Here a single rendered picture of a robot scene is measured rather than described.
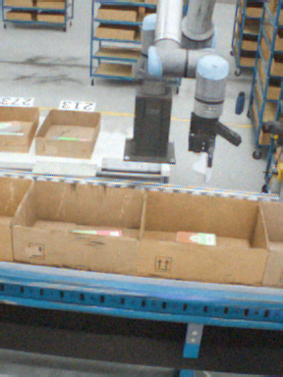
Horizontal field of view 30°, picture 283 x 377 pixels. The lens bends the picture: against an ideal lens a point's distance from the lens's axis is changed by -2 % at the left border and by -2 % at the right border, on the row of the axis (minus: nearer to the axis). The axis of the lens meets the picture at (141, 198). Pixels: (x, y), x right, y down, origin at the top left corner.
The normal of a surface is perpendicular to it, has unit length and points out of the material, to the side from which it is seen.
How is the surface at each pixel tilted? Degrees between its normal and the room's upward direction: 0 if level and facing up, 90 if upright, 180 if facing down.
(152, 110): 90
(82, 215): 89
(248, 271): 91
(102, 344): 0
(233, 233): 89
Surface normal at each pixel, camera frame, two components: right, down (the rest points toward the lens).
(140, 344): 0.06, -0.86
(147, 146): -0.01, 0.51
